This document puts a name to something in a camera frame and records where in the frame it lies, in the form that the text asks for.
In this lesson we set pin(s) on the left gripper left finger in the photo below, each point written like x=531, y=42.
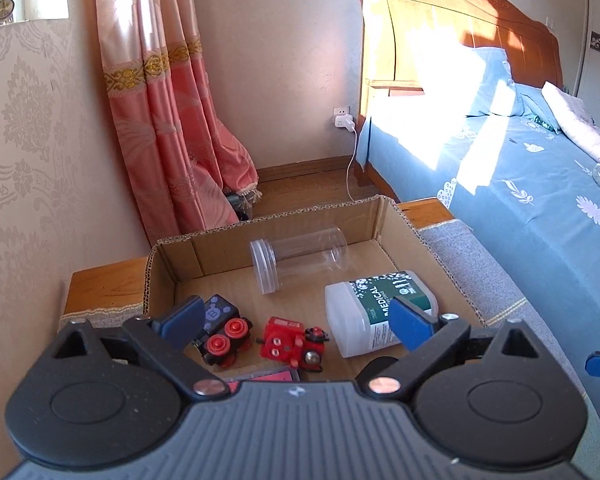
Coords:
x=160, y=344

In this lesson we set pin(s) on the blue floral bed sheet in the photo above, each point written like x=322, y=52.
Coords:
x=529, y=197

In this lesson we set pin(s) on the black toy car red wheels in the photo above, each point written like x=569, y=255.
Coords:
x=225, y=333

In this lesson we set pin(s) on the red card pack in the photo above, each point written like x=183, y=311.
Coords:
x=278, y=374

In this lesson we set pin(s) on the pink patterned curtain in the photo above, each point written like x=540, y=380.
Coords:
x=183, y=163

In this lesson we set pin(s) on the red toy train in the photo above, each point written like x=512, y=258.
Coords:
x=294, y=344

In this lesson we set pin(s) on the white medical cotton swab box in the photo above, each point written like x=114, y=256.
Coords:
x=357, y=311

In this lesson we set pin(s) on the brown cardboard box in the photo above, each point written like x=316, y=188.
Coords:
x=380, y=240

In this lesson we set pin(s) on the white folded quilt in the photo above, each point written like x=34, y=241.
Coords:
x=573, y=119

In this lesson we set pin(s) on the clear plastic jar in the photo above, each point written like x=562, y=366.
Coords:
x=281, y=262

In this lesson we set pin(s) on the round ornament on windowsill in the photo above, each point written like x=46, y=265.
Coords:
x=7, y=11

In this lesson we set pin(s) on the orange wooden headboard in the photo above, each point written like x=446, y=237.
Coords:
x=391, y=33

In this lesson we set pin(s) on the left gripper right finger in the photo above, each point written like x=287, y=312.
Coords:
x=431, y=344

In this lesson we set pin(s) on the white wall plug charger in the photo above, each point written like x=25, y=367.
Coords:
x=343, y=118

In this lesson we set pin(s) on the blue pillow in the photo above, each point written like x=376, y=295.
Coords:
x=478, y=82

